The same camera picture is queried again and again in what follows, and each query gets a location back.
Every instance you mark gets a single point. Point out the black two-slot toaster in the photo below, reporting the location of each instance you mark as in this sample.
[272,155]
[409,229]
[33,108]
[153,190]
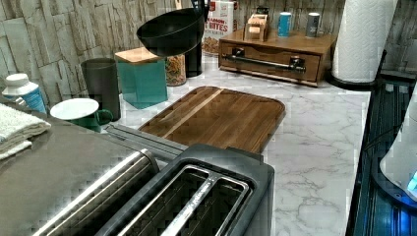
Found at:
[204,191]

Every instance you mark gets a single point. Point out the black paper towel holder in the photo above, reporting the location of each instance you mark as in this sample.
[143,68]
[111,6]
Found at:
[369,86]

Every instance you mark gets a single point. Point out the glass jar of pasta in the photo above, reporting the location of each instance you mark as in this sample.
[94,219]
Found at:
[175,70]

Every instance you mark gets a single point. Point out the wooden cutting board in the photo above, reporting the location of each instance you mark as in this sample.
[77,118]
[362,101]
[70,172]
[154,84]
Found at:
[219,117]

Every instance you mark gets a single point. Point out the wooden drawer box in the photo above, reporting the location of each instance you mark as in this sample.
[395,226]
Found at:
[296,59]

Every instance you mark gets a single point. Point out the folded white towel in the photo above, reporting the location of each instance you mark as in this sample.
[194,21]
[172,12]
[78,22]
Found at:
[16,129]

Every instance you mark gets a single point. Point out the green mug with white interior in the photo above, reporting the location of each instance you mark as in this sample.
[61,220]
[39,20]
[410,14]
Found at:
[84,112]

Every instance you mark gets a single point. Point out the white bottle with blue label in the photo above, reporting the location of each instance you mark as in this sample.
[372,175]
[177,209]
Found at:
[19,85]

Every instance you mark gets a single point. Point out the teal canister with wooden lid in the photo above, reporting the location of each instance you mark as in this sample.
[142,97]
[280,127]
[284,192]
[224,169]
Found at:
[142,76]

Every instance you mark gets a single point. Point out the grey shaker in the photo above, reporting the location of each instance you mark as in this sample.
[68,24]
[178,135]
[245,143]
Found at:
[312,24]

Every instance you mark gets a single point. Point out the dark grey cylindrical container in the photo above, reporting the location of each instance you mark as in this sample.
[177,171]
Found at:
[100,75]

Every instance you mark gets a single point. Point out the blue shaker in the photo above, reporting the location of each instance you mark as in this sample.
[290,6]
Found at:
[284,24]

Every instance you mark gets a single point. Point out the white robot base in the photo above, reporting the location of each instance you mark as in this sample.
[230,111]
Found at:
[396,172]

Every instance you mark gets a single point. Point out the black bowl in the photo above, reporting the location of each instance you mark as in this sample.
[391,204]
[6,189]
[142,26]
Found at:
[173,33]

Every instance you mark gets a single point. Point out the white paper towel roll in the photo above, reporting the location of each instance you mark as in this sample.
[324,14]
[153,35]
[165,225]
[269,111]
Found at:
[362,37]

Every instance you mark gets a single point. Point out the wooden slotted holder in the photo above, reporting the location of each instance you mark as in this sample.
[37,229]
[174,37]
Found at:
[256,27]

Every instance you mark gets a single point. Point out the stainless steel toaster oven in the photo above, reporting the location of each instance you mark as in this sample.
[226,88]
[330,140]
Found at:
[38,182]

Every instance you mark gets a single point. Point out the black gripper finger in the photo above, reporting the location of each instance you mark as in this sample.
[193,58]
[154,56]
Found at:
[201,7]

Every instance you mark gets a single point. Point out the cereal box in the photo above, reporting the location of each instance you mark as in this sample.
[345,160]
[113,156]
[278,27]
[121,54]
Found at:
[222,20]

